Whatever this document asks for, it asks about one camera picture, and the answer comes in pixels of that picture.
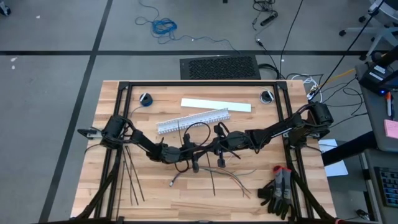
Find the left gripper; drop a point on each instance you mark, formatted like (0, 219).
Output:
(174, 154)

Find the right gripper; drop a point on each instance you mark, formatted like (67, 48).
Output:
(237, 141)

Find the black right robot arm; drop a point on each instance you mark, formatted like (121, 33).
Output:
(280, 130)

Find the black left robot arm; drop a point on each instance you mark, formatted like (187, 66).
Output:
(143, 143)

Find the black perforated floor mat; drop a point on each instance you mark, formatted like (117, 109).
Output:
(217, 67)

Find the white paper sheet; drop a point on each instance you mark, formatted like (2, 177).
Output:
(337, 169)

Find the black desk leg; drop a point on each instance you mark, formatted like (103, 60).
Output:
(348, 147)

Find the black power strip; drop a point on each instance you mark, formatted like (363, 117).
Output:
(269, 19)

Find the grey side desk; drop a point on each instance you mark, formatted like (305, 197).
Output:
(376, 124)

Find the black label printer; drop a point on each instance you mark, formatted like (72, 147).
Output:
(373, 79)

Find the black keyboard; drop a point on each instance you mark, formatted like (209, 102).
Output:
(388, 186)

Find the pink sticky notes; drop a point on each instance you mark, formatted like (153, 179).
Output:
(391, 129)

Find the orange capped marker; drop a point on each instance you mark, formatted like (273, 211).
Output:
(388, 105)

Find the grey office chair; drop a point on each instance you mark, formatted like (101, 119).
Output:
(388, 12)

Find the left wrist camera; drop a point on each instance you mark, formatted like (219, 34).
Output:
(188, 140)

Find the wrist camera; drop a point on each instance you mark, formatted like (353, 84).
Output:
(188, 140)
(221, 129)

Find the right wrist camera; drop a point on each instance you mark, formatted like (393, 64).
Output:
(221, 129)

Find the white flat duct cover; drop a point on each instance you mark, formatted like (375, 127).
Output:
(217, 105)

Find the black aluminium table frame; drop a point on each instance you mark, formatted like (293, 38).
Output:
(202, 83)

